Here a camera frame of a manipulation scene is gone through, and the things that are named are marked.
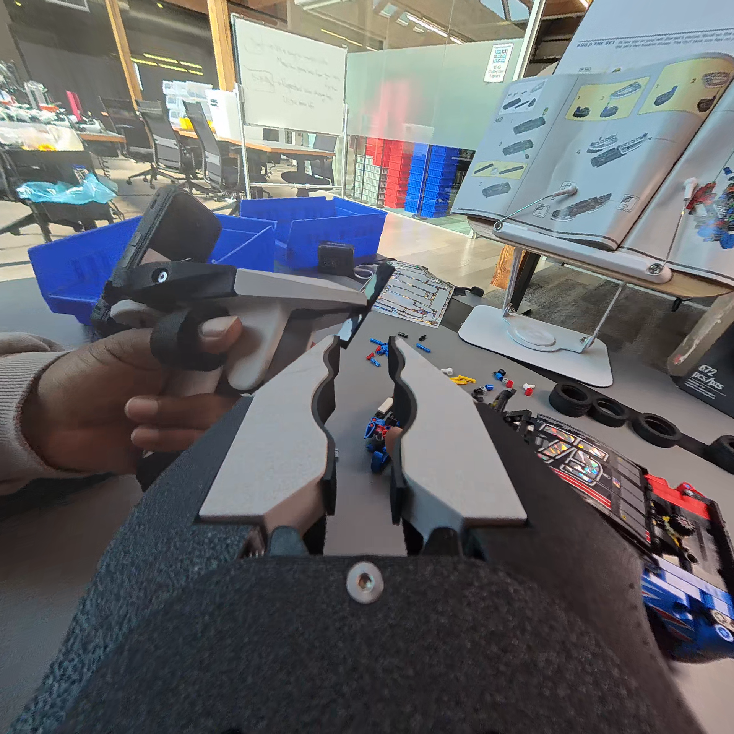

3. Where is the grey desk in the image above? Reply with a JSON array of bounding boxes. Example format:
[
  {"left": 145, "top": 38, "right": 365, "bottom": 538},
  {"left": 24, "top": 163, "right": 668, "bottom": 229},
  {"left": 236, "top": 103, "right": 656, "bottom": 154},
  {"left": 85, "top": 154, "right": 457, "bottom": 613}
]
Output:
[{"left": 0, "top": 275, "right": 734, "bottom": 734}]

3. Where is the blue plastic bag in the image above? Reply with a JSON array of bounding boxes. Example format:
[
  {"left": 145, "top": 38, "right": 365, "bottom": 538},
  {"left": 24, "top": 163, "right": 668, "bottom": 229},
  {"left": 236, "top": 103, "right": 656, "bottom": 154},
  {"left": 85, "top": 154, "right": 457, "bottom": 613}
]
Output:
[{"left": 17, "top": 172, "right": 118, "bottom": 206}]

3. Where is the black panel piece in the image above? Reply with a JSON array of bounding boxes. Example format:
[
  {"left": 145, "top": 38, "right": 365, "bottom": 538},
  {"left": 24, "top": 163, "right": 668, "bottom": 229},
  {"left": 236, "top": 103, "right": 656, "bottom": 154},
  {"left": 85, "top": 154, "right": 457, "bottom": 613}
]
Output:
[{"left": 338, "top": 261, "right": 396, "bottom": 349}]

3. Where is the stack of red bins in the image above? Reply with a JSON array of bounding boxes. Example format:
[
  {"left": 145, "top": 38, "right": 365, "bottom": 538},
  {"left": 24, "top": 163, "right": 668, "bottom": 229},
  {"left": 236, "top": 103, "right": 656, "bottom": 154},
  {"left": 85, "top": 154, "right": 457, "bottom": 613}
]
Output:
[{"left": 364, "top": 136, "right": 415, "bottom": 208}]

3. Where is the cluttered work table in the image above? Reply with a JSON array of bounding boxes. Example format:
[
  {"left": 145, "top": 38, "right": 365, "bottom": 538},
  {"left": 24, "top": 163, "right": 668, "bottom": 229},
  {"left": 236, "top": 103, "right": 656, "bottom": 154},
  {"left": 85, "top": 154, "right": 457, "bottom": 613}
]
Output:
[{"left": 0, "top": 117, "right": 127, "bottom": 236}]

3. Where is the white book stand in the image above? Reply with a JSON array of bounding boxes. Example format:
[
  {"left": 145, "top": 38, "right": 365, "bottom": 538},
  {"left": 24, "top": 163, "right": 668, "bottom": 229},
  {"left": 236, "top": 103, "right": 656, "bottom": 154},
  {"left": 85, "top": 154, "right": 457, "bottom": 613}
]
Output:
[{"left": 459, "top": 189, "right": 734, "bottom": 388}]

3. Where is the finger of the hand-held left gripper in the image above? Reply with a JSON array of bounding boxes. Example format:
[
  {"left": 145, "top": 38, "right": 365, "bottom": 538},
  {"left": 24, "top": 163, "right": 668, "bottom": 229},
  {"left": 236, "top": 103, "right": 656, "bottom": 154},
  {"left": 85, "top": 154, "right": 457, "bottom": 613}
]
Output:
[
  {"left": 235, "top": 281, "right": 369, "bottom": 323},
  {"left": 236, "top": 268, "right": 369, "bottom": 299}
]

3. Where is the brick toy car model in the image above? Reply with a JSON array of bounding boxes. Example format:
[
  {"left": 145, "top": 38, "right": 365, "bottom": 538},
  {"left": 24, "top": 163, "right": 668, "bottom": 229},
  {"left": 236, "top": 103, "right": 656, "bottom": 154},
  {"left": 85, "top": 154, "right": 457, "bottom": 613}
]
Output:
[{"left": 505, "top": 410, "right": 734, "bottom": 660}]

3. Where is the black office chair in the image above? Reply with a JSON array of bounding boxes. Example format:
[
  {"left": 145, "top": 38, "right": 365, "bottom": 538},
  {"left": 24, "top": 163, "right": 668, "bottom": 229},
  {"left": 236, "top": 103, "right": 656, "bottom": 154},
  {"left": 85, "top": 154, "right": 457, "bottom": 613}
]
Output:
[
  {"left": 182, "top": 100, "right": 247, "bottom": 198},
  {"left": 97, "top": 94, "right": 138, "bottom": 167},
  {"left": 281, "top": 135, "right": 336, "bottom": 187},
  {"left": 135, "top": 99, "right": 198, "bottom": 190}
]

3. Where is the paper notice on glass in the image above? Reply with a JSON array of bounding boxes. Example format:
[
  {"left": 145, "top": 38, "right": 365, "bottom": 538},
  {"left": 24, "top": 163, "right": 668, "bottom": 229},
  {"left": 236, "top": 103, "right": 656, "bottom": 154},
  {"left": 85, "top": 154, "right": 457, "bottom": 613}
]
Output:
[{"left": 483, "top": 41, "right": 514, "bottom": 84}]

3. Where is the blue plastic bin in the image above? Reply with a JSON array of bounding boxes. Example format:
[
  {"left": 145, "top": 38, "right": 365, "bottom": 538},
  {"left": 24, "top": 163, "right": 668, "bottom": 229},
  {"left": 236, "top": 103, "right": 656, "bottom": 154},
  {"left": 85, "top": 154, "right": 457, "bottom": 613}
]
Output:
[
  {"left": 28, "top": 215, "right": 279, "bottom": 326},
  {"left": 240, "top": 198, "right": 388, "bottom": 271}
]

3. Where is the white printed sheet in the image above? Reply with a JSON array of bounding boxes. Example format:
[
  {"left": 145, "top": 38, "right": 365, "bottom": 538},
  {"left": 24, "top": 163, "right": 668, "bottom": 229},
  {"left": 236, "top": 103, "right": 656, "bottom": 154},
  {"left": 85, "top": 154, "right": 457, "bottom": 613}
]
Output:
[{"left": 553, "top": 0, "right": 734, "bottom": 78}]

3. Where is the person's left hand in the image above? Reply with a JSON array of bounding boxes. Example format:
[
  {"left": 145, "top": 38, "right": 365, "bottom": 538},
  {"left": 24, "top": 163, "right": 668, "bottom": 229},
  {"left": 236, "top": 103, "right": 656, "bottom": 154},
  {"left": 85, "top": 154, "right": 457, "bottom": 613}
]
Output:
[{"left": 23, "top": 315, "right": 244, "bottom": 477}]

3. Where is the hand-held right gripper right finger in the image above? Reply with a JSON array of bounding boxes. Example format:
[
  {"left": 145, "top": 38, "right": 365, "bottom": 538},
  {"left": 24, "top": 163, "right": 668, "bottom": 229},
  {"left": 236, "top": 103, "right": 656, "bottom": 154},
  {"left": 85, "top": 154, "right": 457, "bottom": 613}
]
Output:
[{"left": 388, "top": 336, "right": 528, "bottom": 542}]

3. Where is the stack of blue storage bins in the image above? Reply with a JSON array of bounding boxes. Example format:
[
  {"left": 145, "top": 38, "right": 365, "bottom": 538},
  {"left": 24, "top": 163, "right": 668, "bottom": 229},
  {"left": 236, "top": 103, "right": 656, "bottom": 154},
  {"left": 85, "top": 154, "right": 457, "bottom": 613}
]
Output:
[{"left": 406, "top": 142, "right": 460, "bottom": 219}]

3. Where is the long wooden table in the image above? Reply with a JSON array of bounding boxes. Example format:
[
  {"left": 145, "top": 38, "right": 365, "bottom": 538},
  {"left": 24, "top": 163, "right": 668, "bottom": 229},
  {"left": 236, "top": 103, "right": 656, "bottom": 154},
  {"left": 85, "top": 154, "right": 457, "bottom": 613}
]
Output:
[{"left": 172, "top": 129, "right": 336, "bottom": 160}]

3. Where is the whiteboard on stand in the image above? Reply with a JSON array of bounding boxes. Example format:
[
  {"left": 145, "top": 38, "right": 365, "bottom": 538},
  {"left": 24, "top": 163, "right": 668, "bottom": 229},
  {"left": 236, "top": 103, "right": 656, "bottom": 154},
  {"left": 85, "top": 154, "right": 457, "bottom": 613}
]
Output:
[{"left": 232, "top": 14, "right": 349, "bottom": 198}]

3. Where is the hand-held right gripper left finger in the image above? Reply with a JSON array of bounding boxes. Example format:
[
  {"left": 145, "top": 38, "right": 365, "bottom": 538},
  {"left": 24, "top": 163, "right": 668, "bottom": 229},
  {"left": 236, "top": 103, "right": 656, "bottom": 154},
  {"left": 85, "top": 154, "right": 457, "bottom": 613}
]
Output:
[{"left": 198, "top": 335, "right": 343, "bottom": 542}]

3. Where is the pile of blue pins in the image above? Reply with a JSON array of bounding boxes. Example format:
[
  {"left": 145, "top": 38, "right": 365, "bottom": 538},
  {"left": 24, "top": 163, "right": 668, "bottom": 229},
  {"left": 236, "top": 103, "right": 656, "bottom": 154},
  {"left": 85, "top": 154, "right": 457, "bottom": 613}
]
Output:
[{"left": 366, "top": 337, "right": 432, "bottom": 367}]

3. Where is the person's left forearm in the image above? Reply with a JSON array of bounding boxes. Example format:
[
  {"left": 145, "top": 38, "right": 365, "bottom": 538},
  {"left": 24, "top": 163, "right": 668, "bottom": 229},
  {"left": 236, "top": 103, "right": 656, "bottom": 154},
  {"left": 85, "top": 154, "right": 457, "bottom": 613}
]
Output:
[{"left": 0, "top": 331, "right": 75, "bottom": 497}]

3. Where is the black toy box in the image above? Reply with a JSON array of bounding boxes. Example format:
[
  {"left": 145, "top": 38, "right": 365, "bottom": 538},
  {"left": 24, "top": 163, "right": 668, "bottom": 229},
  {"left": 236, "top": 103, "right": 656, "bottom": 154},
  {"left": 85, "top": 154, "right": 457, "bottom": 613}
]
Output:
[{"left": 667, "top": 287, "right": 734, "bottom": 416}]

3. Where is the holographic sticker sheet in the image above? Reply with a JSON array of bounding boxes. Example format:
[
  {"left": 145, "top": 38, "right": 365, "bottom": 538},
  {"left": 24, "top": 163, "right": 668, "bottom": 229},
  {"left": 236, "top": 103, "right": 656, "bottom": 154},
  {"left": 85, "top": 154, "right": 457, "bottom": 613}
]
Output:
[{"left": 373, "top": 261, "right": 455, "bottom": 329}]

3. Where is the small black box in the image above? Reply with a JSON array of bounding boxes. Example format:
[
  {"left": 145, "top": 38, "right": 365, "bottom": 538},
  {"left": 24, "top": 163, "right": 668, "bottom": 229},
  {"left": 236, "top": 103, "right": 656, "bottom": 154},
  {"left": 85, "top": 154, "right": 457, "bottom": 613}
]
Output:
[{"left": 317, "top": 244, "right": 353, "bottom": 275}]

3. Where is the black rubber tyre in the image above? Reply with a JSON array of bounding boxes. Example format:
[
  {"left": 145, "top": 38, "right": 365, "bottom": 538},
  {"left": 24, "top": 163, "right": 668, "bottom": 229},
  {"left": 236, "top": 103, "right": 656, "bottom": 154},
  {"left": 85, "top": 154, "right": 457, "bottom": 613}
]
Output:
[
  {"left": 549, "top": 383, "right": 594, "bottom": 417},
  {"left": 591, "top": 396, "right": 632, "bottom": 428},
  {"left": 704, "top": 435, "right": 734, "bottom": 474},
  {"left": 632, "top": 413, "right": 683, "bottom": 449}
]

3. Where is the open instruction booklet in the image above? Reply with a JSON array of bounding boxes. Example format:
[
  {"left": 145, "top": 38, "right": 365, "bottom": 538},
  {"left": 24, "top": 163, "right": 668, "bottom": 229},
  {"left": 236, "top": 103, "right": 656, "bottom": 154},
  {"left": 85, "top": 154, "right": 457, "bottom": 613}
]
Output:
[{"left": 453, "top": 54, "right": 734, "bottom": 270}]

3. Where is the red blue brick assembly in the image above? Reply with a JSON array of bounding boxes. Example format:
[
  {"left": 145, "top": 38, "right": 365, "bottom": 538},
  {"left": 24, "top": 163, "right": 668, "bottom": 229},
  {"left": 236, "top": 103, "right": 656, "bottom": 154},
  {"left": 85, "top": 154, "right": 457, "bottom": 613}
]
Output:
[{"left": 362, "top": 396, "right": 405, "bottom": 474}]

